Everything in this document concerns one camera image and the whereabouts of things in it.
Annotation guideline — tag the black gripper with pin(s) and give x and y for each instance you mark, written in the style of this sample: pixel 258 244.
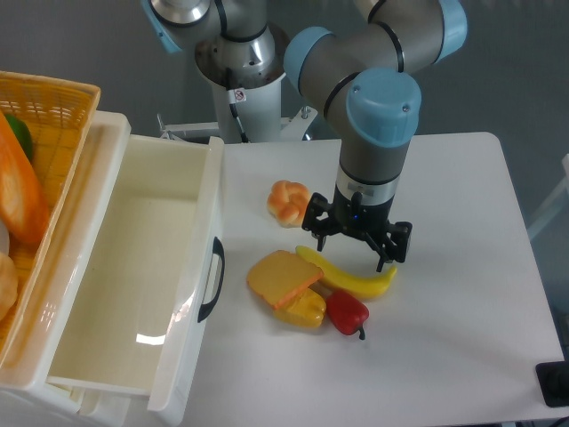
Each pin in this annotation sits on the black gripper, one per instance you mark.
pixel 390 240

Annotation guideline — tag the toasted bread slice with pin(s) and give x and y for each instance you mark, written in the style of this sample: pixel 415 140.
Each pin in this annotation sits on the toasted bread slice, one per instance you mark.
pixel 280 276

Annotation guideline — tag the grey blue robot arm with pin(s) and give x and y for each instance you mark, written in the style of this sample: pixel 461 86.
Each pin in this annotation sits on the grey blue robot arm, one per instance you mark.
pixel 362 86

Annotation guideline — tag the braided bread roll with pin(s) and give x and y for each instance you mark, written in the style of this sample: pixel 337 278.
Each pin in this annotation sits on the braided bread roll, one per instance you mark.
pixel 288 202

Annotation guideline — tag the yellow banana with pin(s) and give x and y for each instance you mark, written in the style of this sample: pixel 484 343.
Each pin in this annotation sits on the yellow banana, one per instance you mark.
pixel 363 288

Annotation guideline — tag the red bell pepper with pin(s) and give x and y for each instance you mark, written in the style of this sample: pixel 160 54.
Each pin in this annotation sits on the red bell pepper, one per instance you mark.
pixel 347 313

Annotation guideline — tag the yellow bell pepper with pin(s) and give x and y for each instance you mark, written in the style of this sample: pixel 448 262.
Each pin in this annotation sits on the yellow bell pepper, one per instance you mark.
pixel 305 310

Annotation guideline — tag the black device at edge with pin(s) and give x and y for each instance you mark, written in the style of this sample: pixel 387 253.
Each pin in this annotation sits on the black device at edge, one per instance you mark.
pixel 553 381

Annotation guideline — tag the white plastic drawer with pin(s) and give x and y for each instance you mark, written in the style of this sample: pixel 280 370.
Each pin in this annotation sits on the white plastic drawer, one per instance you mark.
pixel 132 338

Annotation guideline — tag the yellow woven basket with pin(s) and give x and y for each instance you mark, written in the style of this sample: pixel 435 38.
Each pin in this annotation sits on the yellow woven basket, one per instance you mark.
pixel 58 114

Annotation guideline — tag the orange baguette loaf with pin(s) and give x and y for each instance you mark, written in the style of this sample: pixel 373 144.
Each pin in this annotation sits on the orange baguette loaf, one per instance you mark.
pixel 24 208

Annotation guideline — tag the green pepper in basket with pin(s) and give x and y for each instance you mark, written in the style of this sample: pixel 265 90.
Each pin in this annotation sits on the green pepper in basket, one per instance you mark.
pixel 22 134

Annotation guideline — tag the round bun in basket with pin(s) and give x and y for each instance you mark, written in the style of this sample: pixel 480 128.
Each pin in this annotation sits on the round bun in basket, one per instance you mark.
pixel 9 285

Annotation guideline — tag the black drawer handle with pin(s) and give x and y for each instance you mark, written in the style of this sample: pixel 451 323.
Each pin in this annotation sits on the black drawer handle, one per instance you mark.
pixel 216 277

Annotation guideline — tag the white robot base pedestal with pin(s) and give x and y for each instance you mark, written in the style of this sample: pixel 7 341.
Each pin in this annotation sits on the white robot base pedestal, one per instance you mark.
pixel 245 78

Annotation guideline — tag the white drawer cabinet frame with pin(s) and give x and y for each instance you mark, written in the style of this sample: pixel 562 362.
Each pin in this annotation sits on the white drawer cabinet frame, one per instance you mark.
pixel 27 399

